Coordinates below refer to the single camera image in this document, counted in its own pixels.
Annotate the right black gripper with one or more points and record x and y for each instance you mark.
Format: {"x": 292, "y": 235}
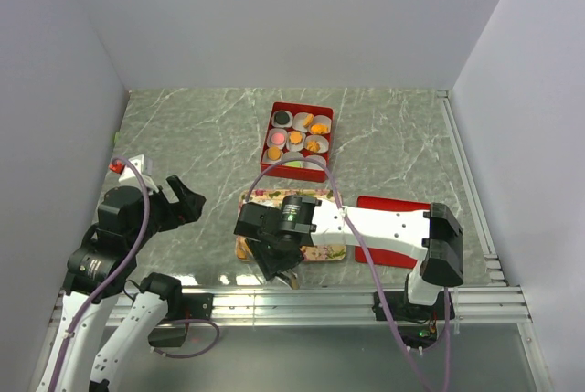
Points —
{"x": 270, "y": 264}

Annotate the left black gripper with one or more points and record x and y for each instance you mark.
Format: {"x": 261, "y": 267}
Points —
{"x": 186, "y": 208}

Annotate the metal tongs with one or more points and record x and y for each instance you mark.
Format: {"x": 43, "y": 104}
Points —
{"x": 289, "y": 278}

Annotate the orange round cookie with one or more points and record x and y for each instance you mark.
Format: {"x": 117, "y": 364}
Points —
{"x": 274, "y": 154}

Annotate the red box lid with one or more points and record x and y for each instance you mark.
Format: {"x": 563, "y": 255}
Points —
{"x": 394, "y": 230}

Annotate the pink sandwich cookie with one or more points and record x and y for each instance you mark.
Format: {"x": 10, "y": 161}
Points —
{"x": 278, "y": 138}

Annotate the small orange flower cookie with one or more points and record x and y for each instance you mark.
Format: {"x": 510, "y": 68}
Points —
{"x": 296, "y": 137}

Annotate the black sandwich cookie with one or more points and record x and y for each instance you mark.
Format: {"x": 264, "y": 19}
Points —
{"x": 282, "y": 118}

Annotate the red cookie box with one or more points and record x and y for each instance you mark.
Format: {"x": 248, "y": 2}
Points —
{"x": 281, "y": 116}

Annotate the orange fish-shaped cookie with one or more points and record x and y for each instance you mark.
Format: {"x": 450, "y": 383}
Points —
{"x": 319, "y": 129}

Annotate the tan round biscuit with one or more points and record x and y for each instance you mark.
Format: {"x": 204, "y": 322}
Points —
{"x": 308, "y": 119}

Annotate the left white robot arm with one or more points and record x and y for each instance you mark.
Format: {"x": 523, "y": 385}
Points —
{"x": 128, "y": 216}

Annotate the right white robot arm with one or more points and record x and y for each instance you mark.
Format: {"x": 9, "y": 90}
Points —
{"x": 431, "y": 236}

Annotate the floral serving tray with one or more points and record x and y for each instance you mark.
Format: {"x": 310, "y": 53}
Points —
{"x": 274, "y": 197}

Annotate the white paper cup seven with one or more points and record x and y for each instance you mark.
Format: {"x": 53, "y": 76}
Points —
{"x": 266, "y": 161}

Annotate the white paper cup nine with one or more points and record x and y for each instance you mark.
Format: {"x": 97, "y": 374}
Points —
{"x": 314, "y": 162}

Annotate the white paper cup eight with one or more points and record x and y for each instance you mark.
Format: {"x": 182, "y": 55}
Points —
{"x": 292, "y": 156}

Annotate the white paper cup four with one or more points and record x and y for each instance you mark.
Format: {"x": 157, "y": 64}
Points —
{"x": 271, "y": 131}

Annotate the white paper cup five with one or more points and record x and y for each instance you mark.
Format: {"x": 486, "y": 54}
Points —
{"x": 295, "y": 148}

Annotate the white paper cup six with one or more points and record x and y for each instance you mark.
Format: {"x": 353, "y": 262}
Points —
{"x": 322, "y": 140}

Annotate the white paper cup one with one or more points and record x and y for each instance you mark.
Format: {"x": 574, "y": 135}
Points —
{"x": 277, "y": 123}

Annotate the white paper cup two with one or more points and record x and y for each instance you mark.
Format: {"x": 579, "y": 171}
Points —
{"x": 298, "y": 122}

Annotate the white paper cup three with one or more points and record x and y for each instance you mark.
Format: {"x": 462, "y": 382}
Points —
{"x": 323, "y": 120}

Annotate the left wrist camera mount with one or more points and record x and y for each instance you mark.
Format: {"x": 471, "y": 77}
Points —
{"x": 127, "y": 177}

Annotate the aluminium rail frame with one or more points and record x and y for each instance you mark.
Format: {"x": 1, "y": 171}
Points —
{"x": 411, "y": 149}

